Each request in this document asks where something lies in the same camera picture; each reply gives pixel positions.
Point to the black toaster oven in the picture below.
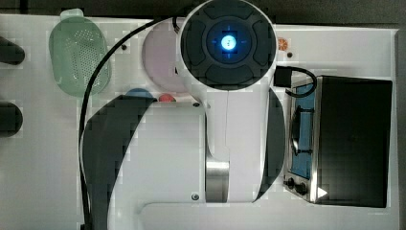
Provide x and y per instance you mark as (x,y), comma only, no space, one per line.
(338,143)

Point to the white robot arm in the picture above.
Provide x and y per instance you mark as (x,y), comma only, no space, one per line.
(227,52)

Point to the red strawberry toy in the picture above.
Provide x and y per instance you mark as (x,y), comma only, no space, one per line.
(166,98)

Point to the blue bowl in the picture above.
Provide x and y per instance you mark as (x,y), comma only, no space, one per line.
(138,93)

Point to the lilac round plate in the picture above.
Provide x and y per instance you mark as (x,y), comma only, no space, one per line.
(159,57)

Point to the orange slice toy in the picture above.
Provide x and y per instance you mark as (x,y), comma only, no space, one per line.
(283,44)

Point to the green perforated colander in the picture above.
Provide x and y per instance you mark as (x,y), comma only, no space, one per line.
(76,46)

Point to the black cylinder post lower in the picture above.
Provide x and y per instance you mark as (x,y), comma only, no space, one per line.
(11,119)

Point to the black cylinder post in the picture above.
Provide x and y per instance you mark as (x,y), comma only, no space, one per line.
(10,52)
(11,119)

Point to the black cylinder post upper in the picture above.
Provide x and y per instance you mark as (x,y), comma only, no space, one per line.
(10,52)

